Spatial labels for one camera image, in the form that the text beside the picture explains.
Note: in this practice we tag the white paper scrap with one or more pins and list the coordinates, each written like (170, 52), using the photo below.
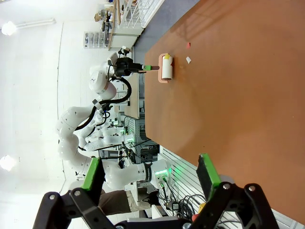
(189, 60)

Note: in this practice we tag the red yellow emergency stop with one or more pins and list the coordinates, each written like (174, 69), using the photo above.
(201, 208)

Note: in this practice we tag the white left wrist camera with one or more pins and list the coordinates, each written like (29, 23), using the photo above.
(125, 50)

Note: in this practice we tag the white side cabinet wooden top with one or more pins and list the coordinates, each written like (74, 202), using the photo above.
(124, 35)

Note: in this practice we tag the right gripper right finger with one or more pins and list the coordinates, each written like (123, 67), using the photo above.
(209, 176)

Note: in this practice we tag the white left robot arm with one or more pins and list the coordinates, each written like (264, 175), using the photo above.
(71, 133)

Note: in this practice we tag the wooden desk panel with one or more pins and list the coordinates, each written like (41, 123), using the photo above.
(133, 97)

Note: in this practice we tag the round ceiling light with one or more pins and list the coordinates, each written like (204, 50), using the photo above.
(7, 162)
(8, 28)

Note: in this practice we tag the white ceiling pipe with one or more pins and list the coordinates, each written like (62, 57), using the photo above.
(35, 22)

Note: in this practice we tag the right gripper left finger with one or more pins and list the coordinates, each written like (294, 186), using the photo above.
(93, 181)

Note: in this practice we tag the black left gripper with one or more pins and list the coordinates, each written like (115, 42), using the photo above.
(124, 66)

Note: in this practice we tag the red paper scrap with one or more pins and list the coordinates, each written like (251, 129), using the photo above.
(188, 45)

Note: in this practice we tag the clear storage drawer unit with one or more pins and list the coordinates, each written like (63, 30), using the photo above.
(95, 40)

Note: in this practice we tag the yellow paper scrap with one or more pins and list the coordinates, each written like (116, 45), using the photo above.
(167, 56)

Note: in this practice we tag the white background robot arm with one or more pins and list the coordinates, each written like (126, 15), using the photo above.
(107, 139)

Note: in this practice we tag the pink lint roller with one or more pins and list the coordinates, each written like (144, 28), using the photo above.
(166, 71)

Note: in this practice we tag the white slotted table panel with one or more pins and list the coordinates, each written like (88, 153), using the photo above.
(186, 171)

